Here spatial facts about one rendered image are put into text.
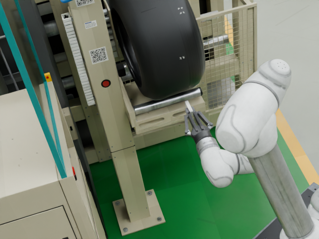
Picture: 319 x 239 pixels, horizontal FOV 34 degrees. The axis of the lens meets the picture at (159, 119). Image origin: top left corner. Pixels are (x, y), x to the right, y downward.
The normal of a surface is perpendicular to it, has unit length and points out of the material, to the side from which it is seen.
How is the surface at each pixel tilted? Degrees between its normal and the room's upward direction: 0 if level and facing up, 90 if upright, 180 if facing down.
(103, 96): 90
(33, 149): 0
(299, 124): 0
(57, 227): 90
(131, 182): 90
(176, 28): 54
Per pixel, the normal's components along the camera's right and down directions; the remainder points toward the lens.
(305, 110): -0.13, -0.73
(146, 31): -0.10, 0.06
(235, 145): -0.65, 0.51
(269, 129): 0.73, 0.11
